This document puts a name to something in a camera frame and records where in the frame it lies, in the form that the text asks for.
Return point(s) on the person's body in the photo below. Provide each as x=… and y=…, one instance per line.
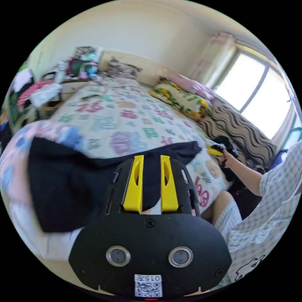
x=264, y=212

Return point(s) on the brown wavy striped blanket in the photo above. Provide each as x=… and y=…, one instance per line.
x=238, y=128

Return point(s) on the person's right hand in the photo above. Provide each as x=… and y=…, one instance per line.
x=227, y=160

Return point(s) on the pile of clothes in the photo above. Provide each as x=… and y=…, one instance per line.
x=35, y=92

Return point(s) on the black pants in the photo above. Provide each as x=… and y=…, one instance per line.
x=70, y=179

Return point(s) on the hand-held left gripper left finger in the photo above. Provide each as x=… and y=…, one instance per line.
x=133, y=188

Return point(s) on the window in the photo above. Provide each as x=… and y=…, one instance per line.
x=254, y=92

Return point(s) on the floral yellow green rolled blanket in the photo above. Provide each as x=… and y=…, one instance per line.
x=182, y=100

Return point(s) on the pale curtain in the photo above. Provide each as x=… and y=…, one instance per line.
x=215, y=56

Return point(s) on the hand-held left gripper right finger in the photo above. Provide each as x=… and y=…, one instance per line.
x=169, y=191

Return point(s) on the bed with printed quilt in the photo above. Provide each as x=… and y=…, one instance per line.
x=132, y=113

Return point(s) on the bedside cabinet with clutter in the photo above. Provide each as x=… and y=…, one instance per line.
x=81, y=64

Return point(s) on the person's right forearm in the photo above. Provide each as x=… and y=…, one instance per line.
x=246, y=175

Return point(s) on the pink rolled blanket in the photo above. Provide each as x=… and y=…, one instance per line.
x=197, y=87

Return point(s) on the grey patterned cloth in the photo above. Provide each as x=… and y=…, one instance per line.
x=121, y=68

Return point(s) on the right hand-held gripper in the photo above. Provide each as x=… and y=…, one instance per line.
x=227, y=144

